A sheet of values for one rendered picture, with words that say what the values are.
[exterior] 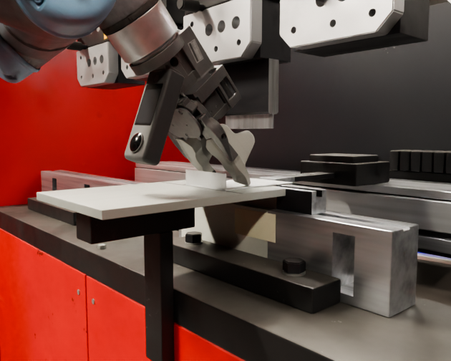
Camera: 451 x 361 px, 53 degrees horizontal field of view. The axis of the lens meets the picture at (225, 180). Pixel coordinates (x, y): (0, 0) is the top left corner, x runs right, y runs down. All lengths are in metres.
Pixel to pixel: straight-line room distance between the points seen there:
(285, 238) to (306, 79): 0.72
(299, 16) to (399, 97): 0.57
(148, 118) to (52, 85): 0.91
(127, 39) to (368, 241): 0.35
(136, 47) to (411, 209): 0.50
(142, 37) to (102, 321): 0.48
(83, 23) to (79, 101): 1.12
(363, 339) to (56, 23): 0.38
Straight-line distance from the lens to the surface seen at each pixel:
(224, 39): 0.66
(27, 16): 0.36
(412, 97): 1.09
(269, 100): 0.64
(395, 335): 0.50
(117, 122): 1.51
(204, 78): 0.58
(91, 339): 0.87
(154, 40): 0.53
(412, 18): 0.55
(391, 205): 0.81
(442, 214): 0.78
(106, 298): 0.78
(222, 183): 0.58
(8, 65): 0.48
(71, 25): 0.35
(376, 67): 1.14
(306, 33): 0.56
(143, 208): 0.47
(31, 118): 1.41
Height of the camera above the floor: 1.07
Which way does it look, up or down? 6 degrees down
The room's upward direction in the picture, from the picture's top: straight up
